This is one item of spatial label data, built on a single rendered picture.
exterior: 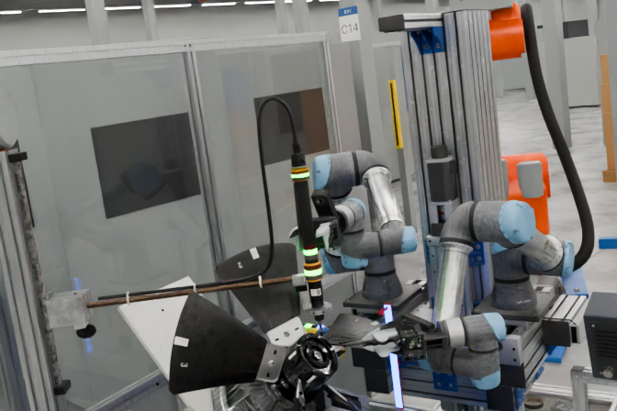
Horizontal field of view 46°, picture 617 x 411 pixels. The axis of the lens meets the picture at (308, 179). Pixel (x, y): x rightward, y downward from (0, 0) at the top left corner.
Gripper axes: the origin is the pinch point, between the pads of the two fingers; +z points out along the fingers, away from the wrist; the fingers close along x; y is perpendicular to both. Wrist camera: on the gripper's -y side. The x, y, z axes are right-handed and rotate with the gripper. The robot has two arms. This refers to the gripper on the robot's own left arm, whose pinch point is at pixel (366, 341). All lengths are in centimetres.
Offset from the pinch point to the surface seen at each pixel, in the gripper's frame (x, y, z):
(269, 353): -8.4, 15.1, 24.8
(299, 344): -9.5, 14.7, 17.3
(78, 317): -19, 3, 71
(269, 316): -11.6, 1.6, 24.2
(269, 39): -73, -118, 14
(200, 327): -20.4, 20.9, 38.8
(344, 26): -43, -702, -77
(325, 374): -2.7, 18.5, 12.3
